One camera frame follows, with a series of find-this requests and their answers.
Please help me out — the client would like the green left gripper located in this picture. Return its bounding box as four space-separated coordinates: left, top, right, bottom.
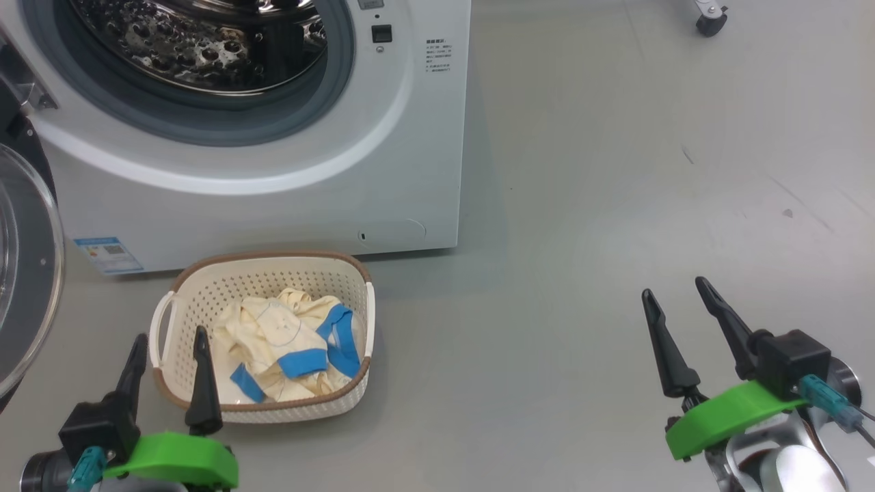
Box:
103 325 239 492

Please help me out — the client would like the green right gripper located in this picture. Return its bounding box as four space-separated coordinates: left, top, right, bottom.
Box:
641 276 811 492

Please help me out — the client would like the cream garment with blue trim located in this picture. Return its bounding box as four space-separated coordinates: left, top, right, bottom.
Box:
211 297 329 404
277 288 364 397

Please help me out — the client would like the washing machine door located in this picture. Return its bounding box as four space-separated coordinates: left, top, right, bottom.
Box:
0 41 66 415

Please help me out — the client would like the white front-load washing machine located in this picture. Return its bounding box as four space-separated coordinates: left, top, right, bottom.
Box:
0 0 472 276

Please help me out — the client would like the stainless steel washing machine drum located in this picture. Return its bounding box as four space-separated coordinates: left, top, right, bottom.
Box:
68 0 329 95

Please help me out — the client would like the grey rubber door gasket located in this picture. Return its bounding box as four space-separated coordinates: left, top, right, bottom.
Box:
21 0 357 148

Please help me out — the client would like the printed instruction text label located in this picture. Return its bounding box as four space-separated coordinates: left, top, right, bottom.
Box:
423 38 458 75

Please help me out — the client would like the cream laundry basket brown rim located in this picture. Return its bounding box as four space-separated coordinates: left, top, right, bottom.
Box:
149 250 376 424

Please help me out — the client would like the blue energy label sticker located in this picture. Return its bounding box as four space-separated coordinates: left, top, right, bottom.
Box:
73 236 145 276

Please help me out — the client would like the teal left camera connector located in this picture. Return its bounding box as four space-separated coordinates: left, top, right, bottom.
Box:
67 446 109 492

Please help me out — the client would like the teal camera connector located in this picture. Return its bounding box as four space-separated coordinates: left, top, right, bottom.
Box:
67 446 109 492
798 374 864 433

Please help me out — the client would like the teal right camera connector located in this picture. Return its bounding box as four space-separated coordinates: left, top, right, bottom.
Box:
798 374 864 433

